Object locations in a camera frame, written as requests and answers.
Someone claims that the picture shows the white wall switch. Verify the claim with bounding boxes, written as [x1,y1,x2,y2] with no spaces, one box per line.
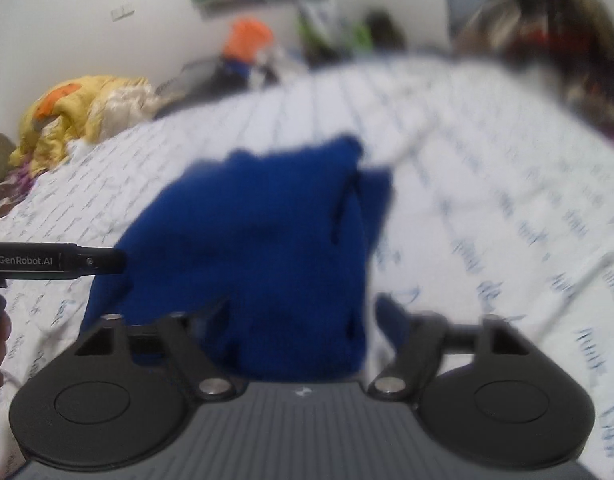
[110,3,134,22]

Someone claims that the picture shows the yellow crumpled blanket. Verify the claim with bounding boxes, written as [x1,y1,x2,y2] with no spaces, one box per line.
[10,75,166,177]

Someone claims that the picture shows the olive fur-hood jacket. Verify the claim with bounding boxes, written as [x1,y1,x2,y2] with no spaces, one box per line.
[452,0,614,130]

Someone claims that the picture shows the green and white items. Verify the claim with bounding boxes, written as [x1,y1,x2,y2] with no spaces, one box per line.
[297,0,407,70]

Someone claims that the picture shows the orange garment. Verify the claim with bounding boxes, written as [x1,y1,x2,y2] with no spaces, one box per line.
[222,18,275,64]

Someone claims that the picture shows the blue knit sweater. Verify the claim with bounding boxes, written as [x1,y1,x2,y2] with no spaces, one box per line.
[81,136,393,382]

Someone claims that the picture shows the dark clothes pile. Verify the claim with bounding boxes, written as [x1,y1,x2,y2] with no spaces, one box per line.
[154,58,280,119]

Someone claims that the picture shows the white script-print bed sheet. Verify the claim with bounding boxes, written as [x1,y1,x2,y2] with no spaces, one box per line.
[0,56,614,479]

